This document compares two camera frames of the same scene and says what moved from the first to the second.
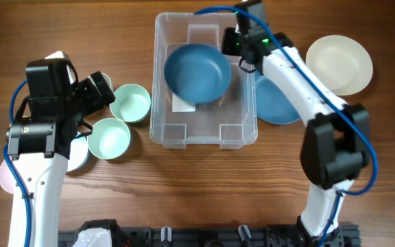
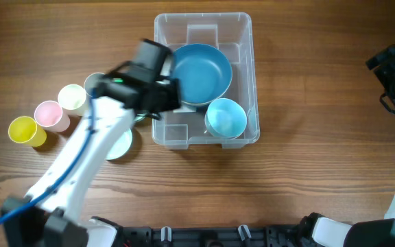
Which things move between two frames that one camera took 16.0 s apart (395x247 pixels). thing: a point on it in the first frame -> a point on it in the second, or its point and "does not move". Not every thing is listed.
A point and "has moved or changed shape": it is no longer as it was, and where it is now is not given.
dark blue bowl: [272, 104] -> [204, 72]
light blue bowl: [79, 152] has moved or changed shape
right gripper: [229, 46] -> [383, 72]
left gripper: [96, 100] -> [176, 104]
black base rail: [255, 236] does not move
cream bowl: [342, 63] -> [201, 84]
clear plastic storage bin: [199, 95] does not move
